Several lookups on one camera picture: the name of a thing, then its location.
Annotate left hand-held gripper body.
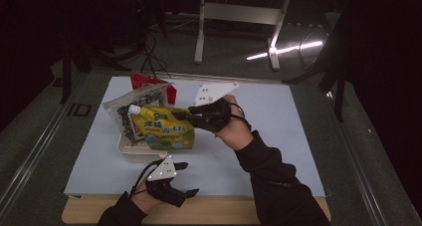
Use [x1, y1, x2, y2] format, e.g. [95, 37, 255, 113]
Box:
[145, 155, 187, 208]

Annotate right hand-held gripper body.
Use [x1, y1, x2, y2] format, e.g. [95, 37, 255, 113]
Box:
[188, 82, 240, 133]

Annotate yellow spouted sauce pouch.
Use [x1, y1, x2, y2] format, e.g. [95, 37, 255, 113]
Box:
[127, 104, 196, 151]

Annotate white divided plastic container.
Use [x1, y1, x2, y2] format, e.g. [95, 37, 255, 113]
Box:
[116, 132, 169, 164]

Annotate red seasoning packet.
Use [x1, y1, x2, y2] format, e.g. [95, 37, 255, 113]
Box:
[129, 72, 178, 107]

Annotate clear dried seaweed packet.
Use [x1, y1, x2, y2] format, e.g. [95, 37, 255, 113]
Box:
[103, 83, 171, 146]

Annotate person's right hand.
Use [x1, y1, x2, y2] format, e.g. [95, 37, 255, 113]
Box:
[215, 95, 255, 151]

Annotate person's left hand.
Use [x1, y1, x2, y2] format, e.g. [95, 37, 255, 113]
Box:
[132, 182, 163, 215]

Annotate black metal stand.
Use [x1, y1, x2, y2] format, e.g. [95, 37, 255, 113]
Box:
[49, 36, 133, 105]

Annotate black chair legs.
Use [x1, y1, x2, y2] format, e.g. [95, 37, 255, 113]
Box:
[282, 6, 354, 122]

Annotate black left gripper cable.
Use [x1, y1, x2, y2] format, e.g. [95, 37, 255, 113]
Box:
[129, 159, 164, 198]

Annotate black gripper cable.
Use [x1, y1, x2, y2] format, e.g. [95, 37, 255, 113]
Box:
[129, 159, 164, 198]
[230, 101, 253, 131]

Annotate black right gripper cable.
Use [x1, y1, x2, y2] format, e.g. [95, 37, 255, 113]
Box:
[230, 101, 253, 131]

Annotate black floor cables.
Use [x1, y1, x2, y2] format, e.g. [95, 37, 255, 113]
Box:
[139, 30, 172, 80]

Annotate white metal desk frame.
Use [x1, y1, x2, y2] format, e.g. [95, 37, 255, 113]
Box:
[193, 0, 293, 71]

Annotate metal floor rail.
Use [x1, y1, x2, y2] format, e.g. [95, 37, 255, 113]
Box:
[0, 73, 88, 214]
[324, 91, 391, 226]

